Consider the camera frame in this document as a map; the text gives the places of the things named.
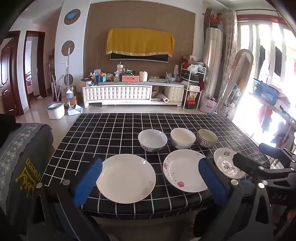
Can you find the tall standing air conditioner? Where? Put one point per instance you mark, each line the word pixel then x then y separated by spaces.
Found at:
pixel 213 62

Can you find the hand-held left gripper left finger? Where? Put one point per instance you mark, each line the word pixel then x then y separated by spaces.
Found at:
pixel 89 180

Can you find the white paper roll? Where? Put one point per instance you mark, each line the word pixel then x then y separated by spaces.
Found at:
pixel 164 100

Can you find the white bowl with printed base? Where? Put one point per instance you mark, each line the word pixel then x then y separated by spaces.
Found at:
pixel 152 141

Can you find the white dustpan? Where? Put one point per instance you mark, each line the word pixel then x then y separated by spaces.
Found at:
pixel 75 111

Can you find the grey crown print chair cover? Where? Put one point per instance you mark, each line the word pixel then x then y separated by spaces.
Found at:
pixel 23 166

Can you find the white plastic jug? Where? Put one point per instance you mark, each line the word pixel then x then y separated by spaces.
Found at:
pixel 143 76

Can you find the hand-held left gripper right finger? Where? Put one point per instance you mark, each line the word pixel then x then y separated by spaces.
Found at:
pixel 212 183

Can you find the black white checkered tablecloth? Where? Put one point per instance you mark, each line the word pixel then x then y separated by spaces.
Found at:
pixel 104 139

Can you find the blue patterned bowl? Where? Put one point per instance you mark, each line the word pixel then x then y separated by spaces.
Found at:
pixel 207 142

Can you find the white mop bucket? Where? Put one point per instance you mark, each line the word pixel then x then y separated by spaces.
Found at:
pixel 55 112

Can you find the plain white plate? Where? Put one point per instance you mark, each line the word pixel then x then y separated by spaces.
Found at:
pixel 126 178

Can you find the brown round wall disc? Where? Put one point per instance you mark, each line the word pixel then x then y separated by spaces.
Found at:
pixel 67 47
pixel 70 80

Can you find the white tufted television cabinet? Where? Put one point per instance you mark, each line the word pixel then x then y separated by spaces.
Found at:
pixel 120 92

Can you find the blue plastic basket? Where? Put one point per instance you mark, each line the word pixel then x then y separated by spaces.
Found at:
pixel 266 92

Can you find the black wall television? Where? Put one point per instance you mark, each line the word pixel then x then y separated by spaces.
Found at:
pixel 138 58

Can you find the orange artificial flowers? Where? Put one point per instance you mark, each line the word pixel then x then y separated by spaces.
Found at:
pixel 216 18

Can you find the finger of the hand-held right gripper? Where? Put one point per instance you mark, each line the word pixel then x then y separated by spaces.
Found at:
pixel 247 164
pixel 272 150

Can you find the brown framed doorway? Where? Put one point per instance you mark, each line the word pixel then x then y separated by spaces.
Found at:
pixel 42 64

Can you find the patterned beige curtain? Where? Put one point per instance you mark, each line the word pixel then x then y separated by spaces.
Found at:
pixel 230 41

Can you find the brown wooden door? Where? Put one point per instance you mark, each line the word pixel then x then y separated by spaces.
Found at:
pixel 9 74

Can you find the pink spotted white plate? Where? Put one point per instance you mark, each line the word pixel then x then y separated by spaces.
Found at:
pixel 182 169

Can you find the black cloth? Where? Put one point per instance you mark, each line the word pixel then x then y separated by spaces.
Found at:
pixel 8 125

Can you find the cream tufted storage box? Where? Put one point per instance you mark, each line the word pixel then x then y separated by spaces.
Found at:
pixel 173 93

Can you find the dark hanging garment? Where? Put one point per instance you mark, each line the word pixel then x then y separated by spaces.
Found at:
pixel 278 61

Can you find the cream bowl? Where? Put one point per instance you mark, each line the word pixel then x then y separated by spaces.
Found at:
pixel 182 139

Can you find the pink fabric bag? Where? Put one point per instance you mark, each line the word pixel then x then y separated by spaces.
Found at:
pixel 208 106

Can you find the small printed white plate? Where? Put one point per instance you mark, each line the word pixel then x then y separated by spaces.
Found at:
pixel 223 160

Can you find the yellow fringed cloth cover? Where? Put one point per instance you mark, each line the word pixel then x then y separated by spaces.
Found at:
pixel 138 41

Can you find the pink drawer box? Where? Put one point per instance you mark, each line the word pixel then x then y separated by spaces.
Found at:
pixel 130 78

